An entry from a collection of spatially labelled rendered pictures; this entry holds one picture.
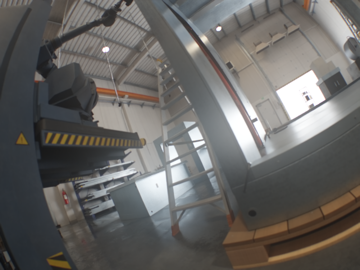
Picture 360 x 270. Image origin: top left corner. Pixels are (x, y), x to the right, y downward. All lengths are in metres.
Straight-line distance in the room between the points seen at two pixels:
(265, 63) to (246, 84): 2.15
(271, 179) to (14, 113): 1.00
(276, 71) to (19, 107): 11.85
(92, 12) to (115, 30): 1.80
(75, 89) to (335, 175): 1.52
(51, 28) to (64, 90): 7.46
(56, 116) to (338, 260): 1.23
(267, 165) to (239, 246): 0.33
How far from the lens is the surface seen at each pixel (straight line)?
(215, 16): 3.88
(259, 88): 11.51
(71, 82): 1.27
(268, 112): 11.21
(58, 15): 8.36
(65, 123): 0.81
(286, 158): 0.56
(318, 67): 5.75
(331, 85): 5.66
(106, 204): 6.21
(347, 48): 6.70
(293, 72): 11.91
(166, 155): 1.56
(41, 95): 0.87
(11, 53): 0.97
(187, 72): 0.67
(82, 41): 9.08
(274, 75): 11.68
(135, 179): 2.46
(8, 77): 0.86
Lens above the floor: 0.52
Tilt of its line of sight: 11 degrees up
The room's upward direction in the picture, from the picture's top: 24 degrees counter-clockwise
